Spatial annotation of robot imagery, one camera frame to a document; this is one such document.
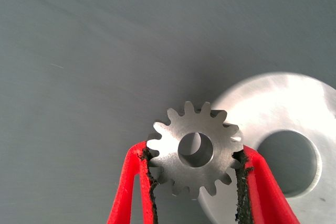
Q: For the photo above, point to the round metal carrier plate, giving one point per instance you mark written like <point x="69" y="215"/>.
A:
<point x="275" y="103"/>

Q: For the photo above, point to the steel planetary gear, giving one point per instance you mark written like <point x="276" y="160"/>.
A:
<point x="168" y="153"/>

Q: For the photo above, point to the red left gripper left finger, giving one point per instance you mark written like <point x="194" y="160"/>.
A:
<point x="123" y="182"/>

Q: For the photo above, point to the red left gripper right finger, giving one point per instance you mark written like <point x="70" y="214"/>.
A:
<point x="265" y="187"/>

